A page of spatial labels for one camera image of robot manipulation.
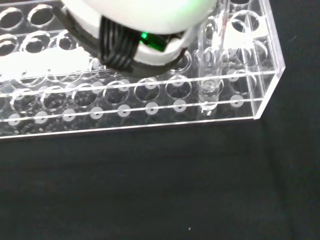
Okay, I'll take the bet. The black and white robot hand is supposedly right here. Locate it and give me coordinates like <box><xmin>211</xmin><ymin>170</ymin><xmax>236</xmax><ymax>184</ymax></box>
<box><xmin>51</xmin><ymin>0</ymin><xmax>220</xmax><ymax>78</ymax></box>

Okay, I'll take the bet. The clear plastic test tube rack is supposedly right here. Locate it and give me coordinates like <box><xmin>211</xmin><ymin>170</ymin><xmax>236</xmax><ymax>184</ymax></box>
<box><xmin>0</xmin><ymin>0</ymin><xmax>286</xmax><ymax>142</ymax></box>

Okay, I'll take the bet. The black bench cloth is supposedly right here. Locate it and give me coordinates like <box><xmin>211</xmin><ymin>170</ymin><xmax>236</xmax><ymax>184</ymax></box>
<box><xmin>0</xmin><ymin>0</ymin><xmax>320</xmax><ymax>240</ymax></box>

